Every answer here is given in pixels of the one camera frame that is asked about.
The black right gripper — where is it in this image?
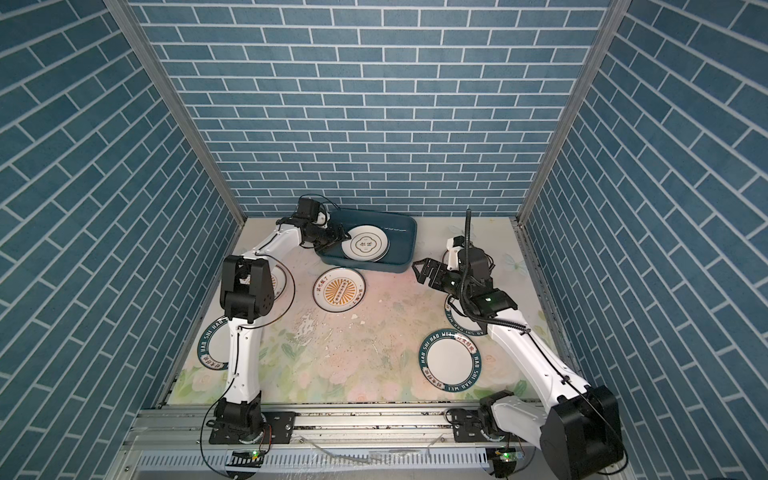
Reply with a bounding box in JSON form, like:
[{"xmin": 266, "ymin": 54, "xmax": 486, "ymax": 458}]
[{"xmin": 414, "ymin": 256, "xmax": 473, "ymax": 302}]

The white clover emblem plate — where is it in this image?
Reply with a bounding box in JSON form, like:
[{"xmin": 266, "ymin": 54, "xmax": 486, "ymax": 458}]
[{"xmin": 341, "ymin": 225, "xmax": 390, "ymax": 262}]

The green rim text plate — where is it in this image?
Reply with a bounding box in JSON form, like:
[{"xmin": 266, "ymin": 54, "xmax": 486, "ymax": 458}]
[
  {"xmin": 196, "ymin": 317, "xmax": 230, "ymax": 371},
  {"xmin": 444, "ymin": 295, "xmax": 487, "ymax": 337},
  {"xmin": 418, "ymin": 329, "xmax": 482, "ymax": 393}
]

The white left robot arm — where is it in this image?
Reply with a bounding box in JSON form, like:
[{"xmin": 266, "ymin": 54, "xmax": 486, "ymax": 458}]
[{"xmin": 214, "ymin": 214, "xmax": 348, "ymax": 428}]

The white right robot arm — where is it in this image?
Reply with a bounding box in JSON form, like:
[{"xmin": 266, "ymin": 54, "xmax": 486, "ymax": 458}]
[{"xmin": 412, "ymin": 237, "xmax": 629, "ymax": 479}]

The teal plastic bin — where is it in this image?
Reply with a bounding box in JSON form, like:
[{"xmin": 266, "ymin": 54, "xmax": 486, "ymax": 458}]
[{"xmin": 319, "ymin": 209, "xmax": 417, "ymax": 273}]

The middle orange sunburst plate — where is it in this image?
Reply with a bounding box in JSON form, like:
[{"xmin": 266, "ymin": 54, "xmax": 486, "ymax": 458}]
[{"xmin": 312, "ymin": 267, "xmax": 366, "ymax": 313}]

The orange sunburst plate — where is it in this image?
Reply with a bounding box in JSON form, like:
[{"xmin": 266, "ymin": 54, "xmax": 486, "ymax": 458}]
[
  {"xmin": 271, "ymin": 265, "xmax": 287, "ymax": 299},
  {"xmin": 312, "ymin": 267, "xmax": 366, "ymax": 313}
]

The left orange sunburst plate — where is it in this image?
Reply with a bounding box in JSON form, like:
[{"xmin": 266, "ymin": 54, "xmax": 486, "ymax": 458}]
[{"xmin": 271, "ymin": 265, "xmax": 287, "ymax": 299}]

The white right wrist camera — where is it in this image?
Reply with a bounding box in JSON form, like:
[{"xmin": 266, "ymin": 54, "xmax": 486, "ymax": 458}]
[{"xmin": 444, "ymin": 236, "xmax": 465, "ymax": 271}]

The black corrugated cable conduit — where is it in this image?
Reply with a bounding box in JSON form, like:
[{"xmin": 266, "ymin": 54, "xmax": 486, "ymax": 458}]
[{"xmin": 458, "ymin": 208, "xmax": 532, "ymax": 334}]

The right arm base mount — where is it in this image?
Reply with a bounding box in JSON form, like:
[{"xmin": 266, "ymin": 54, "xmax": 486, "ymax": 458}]
[{"xmin": 444, "ymin": 390, "xmax": 519, "ymax": 443}]

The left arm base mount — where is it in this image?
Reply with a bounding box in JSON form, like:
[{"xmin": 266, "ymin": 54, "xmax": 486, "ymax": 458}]
[{"xmin": 206, "ymin": 396, "xmax": 297, "ymax": 445}]

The aluminium front rail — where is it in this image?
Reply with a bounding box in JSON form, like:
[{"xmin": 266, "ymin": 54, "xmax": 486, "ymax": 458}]
[{"xmin": 106, "ymin": 402, "xmax": 554, "ymax": 479}]

